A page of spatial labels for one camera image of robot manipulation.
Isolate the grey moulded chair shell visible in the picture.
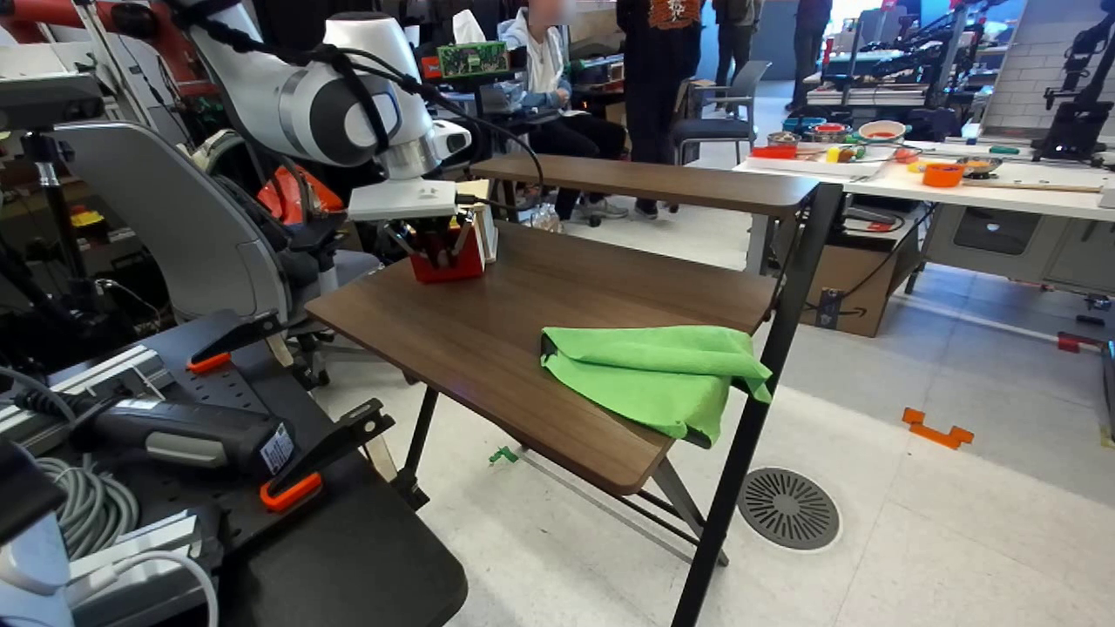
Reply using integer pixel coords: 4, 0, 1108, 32
50, 120, 340, 393

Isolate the dark wood black-frame table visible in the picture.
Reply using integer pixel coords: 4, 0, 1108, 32
303, 153, 847, 627

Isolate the person in black clothes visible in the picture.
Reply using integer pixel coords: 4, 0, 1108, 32
615, 0, 706, 221

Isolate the grey coiled cable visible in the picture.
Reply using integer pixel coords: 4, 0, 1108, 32
30, 449, 144, 566

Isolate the round floor drain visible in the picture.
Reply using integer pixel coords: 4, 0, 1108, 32
734, 463, 842, 554

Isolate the black handheld device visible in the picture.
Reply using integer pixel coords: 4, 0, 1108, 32
83, 398, 295, 480

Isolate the seated person light jacket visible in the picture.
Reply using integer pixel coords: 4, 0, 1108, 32
497, 0, 631, 225

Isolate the orange floor bracket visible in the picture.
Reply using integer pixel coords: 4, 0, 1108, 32
898, 403, 979, 455

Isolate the cream wooden slot box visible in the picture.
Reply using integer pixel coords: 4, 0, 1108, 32
452, 198, 507, 275

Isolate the white table with toys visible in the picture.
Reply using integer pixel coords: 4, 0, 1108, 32
742, 133, 1115, 295

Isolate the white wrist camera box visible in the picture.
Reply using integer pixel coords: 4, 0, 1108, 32
345, 177, 460, 226

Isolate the black robot cart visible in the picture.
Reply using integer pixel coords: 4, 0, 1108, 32
0, 312, 472, 627

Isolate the orange cup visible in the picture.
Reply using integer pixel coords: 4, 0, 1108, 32
920, 162, 968, 192

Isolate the orange bag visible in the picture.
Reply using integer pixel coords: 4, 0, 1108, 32
253, 162, 347, 230

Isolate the red-fronted wooden drawer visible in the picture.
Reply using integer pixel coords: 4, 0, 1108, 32
407, 226, 493, 290

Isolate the plain cardboard box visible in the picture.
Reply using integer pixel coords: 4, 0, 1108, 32
802, 236, 926, 342

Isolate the orange-handled black clamp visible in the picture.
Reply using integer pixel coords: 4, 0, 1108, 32
253, 398, 399, 518
186, 312, 291, 379

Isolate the green circuit board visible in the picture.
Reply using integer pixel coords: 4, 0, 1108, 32
437, 40, 511, 85

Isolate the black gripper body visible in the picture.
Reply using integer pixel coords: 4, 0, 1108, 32
402, 218, 472, 251

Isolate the green cloth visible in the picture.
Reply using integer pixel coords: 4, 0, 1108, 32
536, 322, 776, 455

